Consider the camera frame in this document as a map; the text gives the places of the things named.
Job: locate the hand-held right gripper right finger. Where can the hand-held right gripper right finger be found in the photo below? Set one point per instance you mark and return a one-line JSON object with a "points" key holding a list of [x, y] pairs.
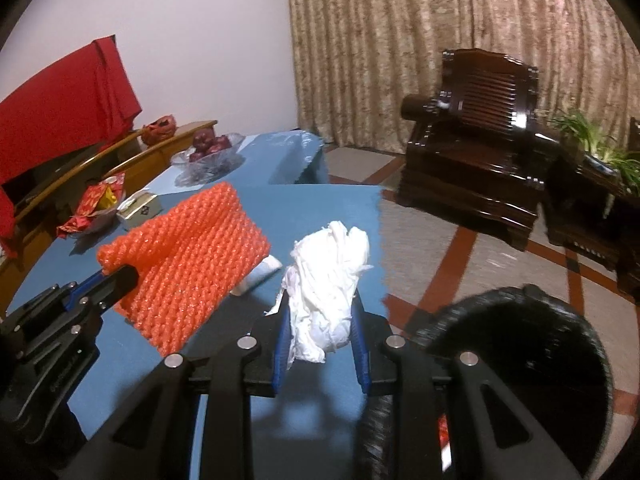
{"points": [[361, 352]]}

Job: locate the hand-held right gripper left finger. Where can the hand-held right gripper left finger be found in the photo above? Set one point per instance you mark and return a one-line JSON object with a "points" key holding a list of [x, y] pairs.
{"points": [[281, 345]]}

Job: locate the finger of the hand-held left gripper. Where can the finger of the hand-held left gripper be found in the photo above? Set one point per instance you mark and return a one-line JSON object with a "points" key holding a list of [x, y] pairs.
{"points": [[90, 287], [120, 287]]}

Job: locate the white tissue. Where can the white tissue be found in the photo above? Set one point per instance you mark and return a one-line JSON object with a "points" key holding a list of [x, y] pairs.
{"points": [[325, 285]]}

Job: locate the orange foam fruit net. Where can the orange foam fruit net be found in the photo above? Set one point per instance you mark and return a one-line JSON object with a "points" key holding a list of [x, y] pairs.
{"points": [[195, 265]]}

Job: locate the black mesh waste bin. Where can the black mesh waste bin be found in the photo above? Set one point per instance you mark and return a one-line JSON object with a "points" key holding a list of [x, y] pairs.
{"points": [[545, 350]]}

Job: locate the blue tablecloth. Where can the blue tablecloth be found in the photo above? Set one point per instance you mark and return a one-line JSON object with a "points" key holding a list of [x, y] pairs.
{"points": [[280, 155], [60, 270]]}

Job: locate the small plastic packet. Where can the small plastic packet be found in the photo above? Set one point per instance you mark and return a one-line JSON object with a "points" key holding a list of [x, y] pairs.
{"points": [[260, 275]]}

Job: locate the cream tissue box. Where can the cream tissue box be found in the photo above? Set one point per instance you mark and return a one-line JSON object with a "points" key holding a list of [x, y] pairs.
{"points": [[142, 210]]}

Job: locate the dish of red candy packets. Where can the dish of red candy packets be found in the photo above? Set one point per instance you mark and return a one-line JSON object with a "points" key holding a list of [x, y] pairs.
{"points": [[95, 200]]}

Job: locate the wooden chair back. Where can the wooden chair back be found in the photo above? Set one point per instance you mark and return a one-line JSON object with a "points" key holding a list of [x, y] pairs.
{"points": [[145, 152]]}

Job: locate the glass fruit bowl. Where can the glass fruit bowl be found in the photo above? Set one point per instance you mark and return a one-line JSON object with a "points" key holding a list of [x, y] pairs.
{"points": [[200, 165]]}

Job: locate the red apple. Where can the red apple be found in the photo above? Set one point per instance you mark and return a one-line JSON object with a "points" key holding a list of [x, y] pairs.
{"points": [[202, 139], [222, 142]]}

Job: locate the red cloth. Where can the red cloth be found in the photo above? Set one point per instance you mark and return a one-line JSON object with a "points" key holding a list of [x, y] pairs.
{"points": [[60, 105]]}

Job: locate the dark wooden side table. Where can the dark wooden side table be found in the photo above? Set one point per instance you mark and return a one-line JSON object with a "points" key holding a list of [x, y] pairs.
{"points": [[580, 210]]}

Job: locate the green potted plant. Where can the green potted plant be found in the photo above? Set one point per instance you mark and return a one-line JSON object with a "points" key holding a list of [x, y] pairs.
{"points": [[585, 135]]}

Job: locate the beige patterned curtain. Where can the beige patterned curtain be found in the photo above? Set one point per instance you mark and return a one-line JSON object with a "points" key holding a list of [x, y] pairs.
{"points": [[410, 35]]}

